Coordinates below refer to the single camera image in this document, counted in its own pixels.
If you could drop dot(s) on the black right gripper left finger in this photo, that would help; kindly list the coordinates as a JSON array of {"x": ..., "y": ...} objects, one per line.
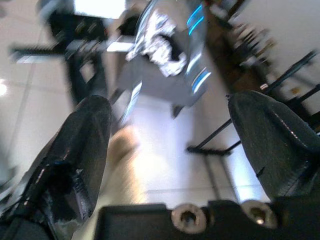
[{"x": 82, "y": 140}]

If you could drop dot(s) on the dark wooden low cabinet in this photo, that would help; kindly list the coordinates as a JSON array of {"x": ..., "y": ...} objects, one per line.
[{"x": 225, "y": 62}]

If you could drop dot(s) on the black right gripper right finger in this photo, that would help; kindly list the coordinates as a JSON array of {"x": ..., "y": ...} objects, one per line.
[{"x": 272, "y": 145}]

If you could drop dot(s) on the grey upholstered ottoman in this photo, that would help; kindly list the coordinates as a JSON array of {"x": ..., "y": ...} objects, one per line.
[{"x": 150, "y": 82}]

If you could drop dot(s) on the white striped black-trimmed garment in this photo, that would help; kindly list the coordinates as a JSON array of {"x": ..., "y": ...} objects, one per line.
[{"x": 172, "y": 66}]

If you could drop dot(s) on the beige shirt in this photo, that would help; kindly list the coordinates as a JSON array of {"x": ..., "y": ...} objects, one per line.
[{"x": 122, "y": 150}]

